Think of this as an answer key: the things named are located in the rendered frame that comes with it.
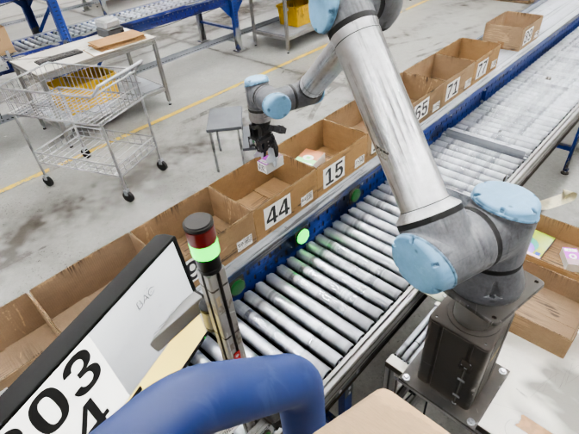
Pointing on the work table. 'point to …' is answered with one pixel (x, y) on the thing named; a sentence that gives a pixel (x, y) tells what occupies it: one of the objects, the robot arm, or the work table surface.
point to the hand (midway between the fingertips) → (270, 161)
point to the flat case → (540, 244)
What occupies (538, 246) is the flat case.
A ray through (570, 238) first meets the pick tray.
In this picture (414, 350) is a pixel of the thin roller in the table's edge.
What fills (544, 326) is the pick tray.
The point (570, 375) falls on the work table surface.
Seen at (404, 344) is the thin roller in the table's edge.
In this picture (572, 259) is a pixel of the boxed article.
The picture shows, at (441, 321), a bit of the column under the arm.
